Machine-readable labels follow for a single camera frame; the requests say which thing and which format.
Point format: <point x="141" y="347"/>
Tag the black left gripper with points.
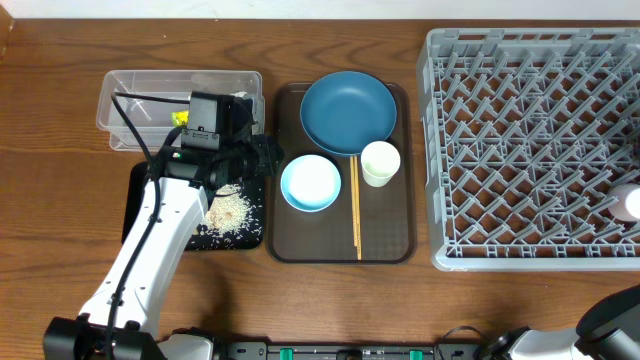
<point x="270" y="155"/>

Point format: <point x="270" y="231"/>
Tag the light blue bowl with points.
<point x="310" y="183"/>

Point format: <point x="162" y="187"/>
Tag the yellow green snack wrapper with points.
<point x="180" y="118"/>

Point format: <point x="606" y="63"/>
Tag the dark blue plate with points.
<point x="345" y="111"/>

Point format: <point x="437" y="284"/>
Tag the white cup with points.
<point x="380" y="161"/>

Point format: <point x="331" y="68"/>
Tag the pink cup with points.
<point x="627" y="203"/>

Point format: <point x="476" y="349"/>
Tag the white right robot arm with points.
<point x="608" y="331"/>

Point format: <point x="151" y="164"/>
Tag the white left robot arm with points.
<point x="120" y="320"/>

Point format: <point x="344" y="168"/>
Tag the grey dishwasher rack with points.
<point x="528" y="131"/>

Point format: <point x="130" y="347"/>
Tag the black plastic bin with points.
<point x="245" y="235"/>

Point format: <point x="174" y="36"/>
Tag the clear plastic bin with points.
<point x="150" y="96"/>

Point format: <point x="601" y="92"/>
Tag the wooden chopstick left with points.
<point x="353" y="181"/>

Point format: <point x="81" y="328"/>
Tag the wooden chopstick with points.
<point x="353" y="181"/>
<point x="359" y="245"/>

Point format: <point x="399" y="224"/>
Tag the wooden chopstick right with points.
<point x="359" y="245"/>

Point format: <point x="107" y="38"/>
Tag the brown serving tray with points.
<point x="387" y="213"/>

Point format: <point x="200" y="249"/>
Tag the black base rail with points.
<point x="325" y="351"/>

